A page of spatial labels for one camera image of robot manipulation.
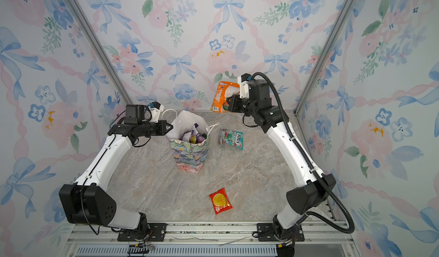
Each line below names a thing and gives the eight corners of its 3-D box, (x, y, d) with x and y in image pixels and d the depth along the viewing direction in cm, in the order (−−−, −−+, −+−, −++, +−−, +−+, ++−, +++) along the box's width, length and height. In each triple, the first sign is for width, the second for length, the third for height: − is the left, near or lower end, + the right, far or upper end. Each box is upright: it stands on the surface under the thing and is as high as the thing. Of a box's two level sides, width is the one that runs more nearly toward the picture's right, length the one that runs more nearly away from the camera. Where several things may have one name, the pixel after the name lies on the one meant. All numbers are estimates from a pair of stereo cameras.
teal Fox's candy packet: (217, 144, 105) (217, 140, 102) (221, 132, 112) (221, 127, 108) (243, 149, 103) (244, 145, 100) (245, 136, 110) (246, 132, 106)
